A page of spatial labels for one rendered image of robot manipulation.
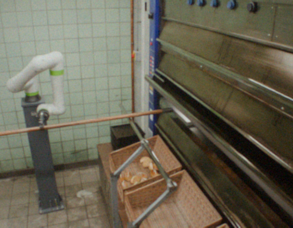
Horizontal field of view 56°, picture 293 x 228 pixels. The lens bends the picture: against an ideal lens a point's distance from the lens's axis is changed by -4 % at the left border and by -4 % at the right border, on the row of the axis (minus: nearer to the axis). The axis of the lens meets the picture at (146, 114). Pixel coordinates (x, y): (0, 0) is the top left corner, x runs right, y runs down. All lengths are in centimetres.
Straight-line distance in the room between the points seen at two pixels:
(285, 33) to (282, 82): 20
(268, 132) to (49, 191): 230
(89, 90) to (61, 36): 69
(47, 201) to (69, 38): 174
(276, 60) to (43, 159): 224
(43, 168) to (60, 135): 75
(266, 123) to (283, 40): 37
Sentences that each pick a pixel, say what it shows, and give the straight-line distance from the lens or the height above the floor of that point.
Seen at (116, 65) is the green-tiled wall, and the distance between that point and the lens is 334.
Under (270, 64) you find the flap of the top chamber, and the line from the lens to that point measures 131.
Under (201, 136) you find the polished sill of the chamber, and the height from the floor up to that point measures 118.
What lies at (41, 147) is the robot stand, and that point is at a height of 76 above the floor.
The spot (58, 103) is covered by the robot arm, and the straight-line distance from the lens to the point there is 242.
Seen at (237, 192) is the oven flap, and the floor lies 106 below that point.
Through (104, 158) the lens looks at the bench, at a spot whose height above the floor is 58.
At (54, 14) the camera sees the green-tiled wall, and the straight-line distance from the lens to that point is 318.
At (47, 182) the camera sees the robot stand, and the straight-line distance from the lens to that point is 301.
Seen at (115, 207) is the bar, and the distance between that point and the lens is 211.
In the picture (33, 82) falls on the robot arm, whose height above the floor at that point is 138.
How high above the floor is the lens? 208
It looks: 23 degrees down
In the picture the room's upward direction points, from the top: straight up
